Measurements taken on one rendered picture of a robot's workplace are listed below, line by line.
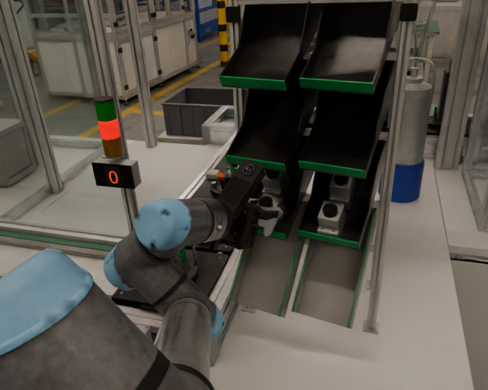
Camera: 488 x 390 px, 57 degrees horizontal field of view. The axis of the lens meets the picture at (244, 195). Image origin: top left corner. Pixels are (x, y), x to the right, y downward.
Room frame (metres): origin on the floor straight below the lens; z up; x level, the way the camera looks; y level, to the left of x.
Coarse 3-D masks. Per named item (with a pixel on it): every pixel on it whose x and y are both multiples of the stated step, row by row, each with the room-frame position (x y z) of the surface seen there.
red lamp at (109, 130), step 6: (114, 120) 1.14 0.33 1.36; (102, 126) 1.12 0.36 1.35; (108, 126) 1.12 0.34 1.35; (114, 126) 1.13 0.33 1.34; (102, 132) 1.13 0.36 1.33; (108, 132) 1.12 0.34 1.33; (114, 132) 1.13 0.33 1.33; (102, 138) 1.13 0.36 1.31; (108, 138) 1.12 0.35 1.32; (114, 138) 1.13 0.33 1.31
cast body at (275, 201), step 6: (264, 198) 0.83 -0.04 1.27; (270, 198) 0.82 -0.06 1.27; (276, 198) 0.83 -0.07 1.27; (282, 198) 0.87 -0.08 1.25; (258, 204) 0.83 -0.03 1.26; (264, 204) 0.81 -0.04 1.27; (270, 204) 0.81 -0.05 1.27; (276, 204) 0.82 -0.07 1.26; (282, 204) 0.83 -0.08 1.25; (282, 210) 0.84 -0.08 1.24; (282, 216) 0.84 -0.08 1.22; (276, 228) 0.82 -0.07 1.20
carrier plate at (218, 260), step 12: (192, 252) 1.08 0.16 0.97; (204, 252) 1.07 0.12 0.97; (204, 264) 1.02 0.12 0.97; (216, 264) 1.01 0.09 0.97; (204, 276) 0.96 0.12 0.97; (216, 276) 0.96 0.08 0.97; (204, 288) 0.91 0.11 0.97; (120, 300) 0.89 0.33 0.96; (132, 300) 0.88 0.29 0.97; (144, 300) 0.88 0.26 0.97
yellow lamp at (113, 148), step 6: (120, 138) 1.15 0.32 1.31; (102, 144) 1.14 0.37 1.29; (108, 144) 1.12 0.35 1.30; (114, 144) 1.13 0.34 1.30; (120, 144) 1.14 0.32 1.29; (108, 150) 1.12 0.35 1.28; (114, 150) 1.12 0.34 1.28; (120, 150) 1.14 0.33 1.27; (108, 156) 1.12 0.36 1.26; (114, 156) 1.12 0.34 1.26
